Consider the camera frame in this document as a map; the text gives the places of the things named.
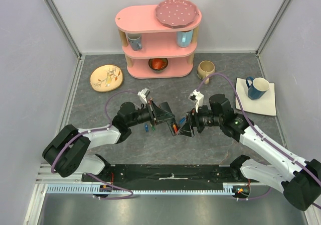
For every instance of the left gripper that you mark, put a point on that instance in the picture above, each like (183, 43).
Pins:
(155, 111)

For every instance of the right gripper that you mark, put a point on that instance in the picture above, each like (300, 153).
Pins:
(193, 120)

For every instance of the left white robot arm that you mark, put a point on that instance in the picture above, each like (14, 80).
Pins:
(66, 153)

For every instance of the red cup in bowl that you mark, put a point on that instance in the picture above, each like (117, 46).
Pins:
(158, 64)

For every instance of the beige ceramic mug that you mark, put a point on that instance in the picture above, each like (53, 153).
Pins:
(204, 69)

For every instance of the pink three-tier shelf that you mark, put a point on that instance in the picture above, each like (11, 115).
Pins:
(158, 41)

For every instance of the yellow bird painted plate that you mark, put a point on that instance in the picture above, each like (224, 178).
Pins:
(106, 78)

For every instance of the light blue mug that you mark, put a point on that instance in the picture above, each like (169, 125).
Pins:
(184, 38)

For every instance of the grey mug on shelf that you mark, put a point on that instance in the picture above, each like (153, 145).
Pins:
(135, 41)

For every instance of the dark blue mug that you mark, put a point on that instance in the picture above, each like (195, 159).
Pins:
(257, 87)

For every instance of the white square plate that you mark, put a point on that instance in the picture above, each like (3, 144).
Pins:
(265, 105)

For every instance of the pink dotted plate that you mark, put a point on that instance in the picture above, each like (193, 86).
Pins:
(176, 13)

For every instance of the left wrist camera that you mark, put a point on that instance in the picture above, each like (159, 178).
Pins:
(143, 95)

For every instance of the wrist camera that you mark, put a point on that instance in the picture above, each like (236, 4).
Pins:
(143, 95)
(197, 98)

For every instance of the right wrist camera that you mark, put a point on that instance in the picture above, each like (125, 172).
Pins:
(197, 98)

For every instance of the light blue cable duct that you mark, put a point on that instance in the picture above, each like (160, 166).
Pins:
(98, 189)

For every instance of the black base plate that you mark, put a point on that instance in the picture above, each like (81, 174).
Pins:
(126, 172)

